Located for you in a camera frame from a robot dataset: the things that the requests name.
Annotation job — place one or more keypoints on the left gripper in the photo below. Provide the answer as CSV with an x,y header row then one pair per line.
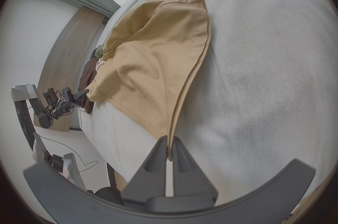
x,y
71,101

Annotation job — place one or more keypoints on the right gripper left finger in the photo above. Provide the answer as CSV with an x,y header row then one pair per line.
x,y
150,180

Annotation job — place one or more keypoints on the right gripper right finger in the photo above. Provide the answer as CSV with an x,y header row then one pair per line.
x,y
190,180

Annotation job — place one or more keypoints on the tan shorts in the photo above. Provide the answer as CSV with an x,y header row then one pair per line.
x,y
153,54

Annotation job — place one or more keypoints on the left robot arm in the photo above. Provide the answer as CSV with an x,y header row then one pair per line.
x,y
22,92

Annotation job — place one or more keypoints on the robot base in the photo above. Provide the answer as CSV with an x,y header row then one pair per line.
x,y
74,172

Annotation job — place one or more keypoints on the dark brown garment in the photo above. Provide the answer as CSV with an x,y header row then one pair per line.
x,y
88,80

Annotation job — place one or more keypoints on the black garment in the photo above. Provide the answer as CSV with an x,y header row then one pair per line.
x,y
93,53

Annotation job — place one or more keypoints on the olive green garment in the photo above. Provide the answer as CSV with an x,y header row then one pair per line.
x,y
99,50

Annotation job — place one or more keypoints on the bed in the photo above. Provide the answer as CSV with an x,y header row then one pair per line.
x,y
264,59

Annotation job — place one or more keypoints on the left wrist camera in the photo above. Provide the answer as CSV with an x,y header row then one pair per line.
x,y
66,92

